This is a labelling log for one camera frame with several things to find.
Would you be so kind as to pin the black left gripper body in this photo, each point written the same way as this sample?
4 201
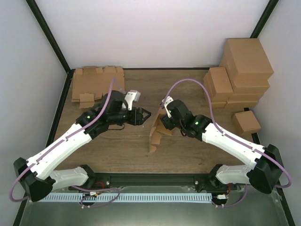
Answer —
136 120

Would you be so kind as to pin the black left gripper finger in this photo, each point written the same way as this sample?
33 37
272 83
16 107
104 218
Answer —
145 119
144 112

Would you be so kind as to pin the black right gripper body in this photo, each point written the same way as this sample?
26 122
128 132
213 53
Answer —
166 123

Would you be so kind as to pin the brown cardboard box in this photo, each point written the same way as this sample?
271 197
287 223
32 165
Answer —
157 130

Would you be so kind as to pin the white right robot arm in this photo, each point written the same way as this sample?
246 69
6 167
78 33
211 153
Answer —
262 166

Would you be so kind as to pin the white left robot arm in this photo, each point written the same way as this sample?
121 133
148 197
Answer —
38 175

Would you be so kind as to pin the medium folded cardboard box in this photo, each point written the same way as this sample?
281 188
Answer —
218 84

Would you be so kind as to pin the small single cardboard box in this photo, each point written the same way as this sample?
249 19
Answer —
245 123

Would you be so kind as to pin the large top cardboard box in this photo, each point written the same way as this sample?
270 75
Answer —
245 60

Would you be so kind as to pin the small loose cardboard flap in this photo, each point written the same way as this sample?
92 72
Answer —
86 100

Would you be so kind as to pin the stack of flat cardboard blanks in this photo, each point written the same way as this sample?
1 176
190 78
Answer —
96 80

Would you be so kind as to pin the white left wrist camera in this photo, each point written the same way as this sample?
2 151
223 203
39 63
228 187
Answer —
130 97

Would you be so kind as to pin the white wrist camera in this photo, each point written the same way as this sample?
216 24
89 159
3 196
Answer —
165 103
130 97

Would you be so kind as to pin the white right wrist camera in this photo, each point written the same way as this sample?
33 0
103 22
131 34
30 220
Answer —
165 103

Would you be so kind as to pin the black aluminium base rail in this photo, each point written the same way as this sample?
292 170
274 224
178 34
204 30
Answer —
201 182

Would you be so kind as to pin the light blue slotted cable duct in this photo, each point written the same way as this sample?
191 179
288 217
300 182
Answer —
130 197

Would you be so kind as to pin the black frame post left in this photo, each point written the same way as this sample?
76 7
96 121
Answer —
48 34

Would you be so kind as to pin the black frame post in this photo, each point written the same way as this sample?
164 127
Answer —
48 34
264 18

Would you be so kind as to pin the black frame post right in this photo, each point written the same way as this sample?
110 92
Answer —
264 18

